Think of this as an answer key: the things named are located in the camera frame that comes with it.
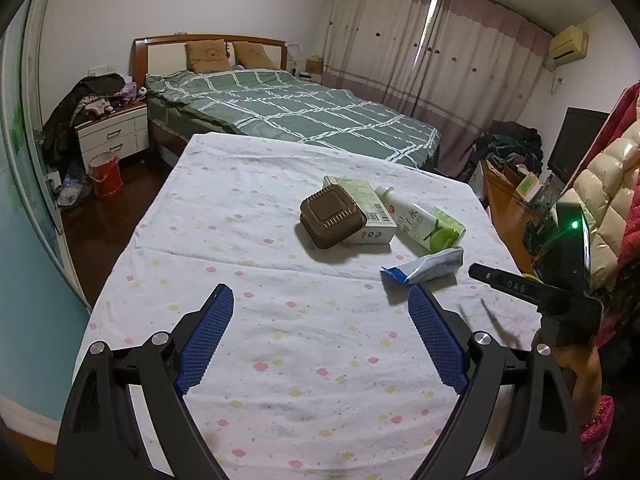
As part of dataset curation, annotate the dark clothes heap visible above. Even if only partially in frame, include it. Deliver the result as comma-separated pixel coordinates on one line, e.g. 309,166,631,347
470,120,545,176

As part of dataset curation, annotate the cream puffer jacket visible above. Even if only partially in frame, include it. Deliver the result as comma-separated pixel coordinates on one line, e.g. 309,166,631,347
570,137,640,293

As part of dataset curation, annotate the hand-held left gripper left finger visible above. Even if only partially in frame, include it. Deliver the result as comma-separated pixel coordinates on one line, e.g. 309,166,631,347
57,282,236,480

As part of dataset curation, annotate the green paper box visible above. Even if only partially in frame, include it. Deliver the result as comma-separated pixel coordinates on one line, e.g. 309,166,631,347
515,170,543,201

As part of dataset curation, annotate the red bucket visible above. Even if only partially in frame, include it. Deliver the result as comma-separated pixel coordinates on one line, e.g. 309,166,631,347
88,152,124,198

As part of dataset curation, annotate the brown bear print pillow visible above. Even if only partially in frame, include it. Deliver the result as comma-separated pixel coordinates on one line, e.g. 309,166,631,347
185,39,233,73

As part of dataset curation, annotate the green checked quilt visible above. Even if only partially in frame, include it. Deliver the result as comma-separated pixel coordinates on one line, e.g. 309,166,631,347
145,69,442,163

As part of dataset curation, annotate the glass sliding wardrobe door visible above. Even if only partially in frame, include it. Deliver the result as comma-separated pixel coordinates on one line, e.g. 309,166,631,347
0,0,93,311

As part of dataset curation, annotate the person's right forearm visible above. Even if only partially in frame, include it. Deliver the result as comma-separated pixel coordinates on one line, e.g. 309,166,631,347
552,345,616,478

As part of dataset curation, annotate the brown plastic box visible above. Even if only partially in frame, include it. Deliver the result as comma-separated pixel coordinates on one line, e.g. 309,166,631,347
300,185,367,250

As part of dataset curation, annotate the black television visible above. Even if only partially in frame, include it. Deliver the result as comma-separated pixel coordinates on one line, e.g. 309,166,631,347
546,107,611,186

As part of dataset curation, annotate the bed with green quilt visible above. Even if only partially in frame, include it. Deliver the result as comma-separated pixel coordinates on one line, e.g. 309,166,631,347
132,35,441,171

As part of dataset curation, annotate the blue white snack wrapper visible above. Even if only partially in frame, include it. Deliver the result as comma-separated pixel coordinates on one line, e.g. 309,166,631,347
380,246,465,287

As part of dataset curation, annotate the beige pink curtain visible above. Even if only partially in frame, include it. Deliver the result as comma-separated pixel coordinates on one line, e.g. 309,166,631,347
320,0,553,181

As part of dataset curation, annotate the green white carton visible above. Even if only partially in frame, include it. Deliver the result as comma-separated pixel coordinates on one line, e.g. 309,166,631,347
322,175,398,245

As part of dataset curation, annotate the white wooden nightstand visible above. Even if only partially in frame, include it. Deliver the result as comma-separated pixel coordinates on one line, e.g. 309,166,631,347
75,102,150,166

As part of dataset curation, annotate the dark clothes pile on nightstand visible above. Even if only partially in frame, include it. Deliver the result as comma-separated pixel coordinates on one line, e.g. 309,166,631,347
42,72,148,166

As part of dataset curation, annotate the plastic bags pile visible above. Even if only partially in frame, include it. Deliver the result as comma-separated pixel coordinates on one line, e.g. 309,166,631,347
52,162,93,208

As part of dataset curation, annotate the cream air conditioner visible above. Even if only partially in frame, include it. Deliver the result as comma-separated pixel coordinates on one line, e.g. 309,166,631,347
544,25,590,72

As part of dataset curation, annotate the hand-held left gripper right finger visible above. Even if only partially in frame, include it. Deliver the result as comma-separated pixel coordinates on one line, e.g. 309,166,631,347
407,284,585,480

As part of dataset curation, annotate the plain brown pillow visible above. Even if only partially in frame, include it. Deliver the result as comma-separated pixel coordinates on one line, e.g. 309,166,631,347
232,41,277,70

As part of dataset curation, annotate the wooden side desk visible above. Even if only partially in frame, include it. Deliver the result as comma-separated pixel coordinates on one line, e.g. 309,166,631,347
481,160,556,276

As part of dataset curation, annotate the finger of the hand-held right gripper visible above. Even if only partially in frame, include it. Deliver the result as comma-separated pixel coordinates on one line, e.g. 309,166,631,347
469,262,551,307

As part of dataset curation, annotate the white bottle green label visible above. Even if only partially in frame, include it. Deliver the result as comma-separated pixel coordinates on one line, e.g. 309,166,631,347
374,186,467,254

